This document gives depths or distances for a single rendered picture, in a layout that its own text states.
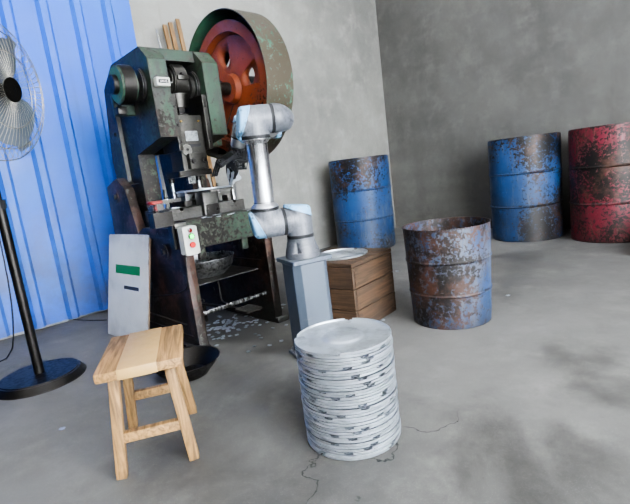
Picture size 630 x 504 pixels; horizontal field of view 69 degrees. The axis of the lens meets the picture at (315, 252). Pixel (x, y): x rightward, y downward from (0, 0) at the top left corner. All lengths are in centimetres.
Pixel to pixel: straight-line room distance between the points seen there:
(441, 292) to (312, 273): 63
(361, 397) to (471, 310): 107
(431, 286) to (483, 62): 329
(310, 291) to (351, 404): 74
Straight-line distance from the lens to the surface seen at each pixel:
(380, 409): 137
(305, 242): 193
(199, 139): 258
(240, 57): 280
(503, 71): 504
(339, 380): 131
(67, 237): 354
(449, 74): 530
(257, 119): 187
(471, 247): 218
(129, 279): 277
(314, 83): 495
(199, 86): 265
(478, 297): 227
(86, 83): 370
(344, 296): 228
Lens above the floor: 81
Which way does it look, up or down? 10 degrees down
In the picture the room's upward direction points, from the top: 7 degrees counter-clockwise
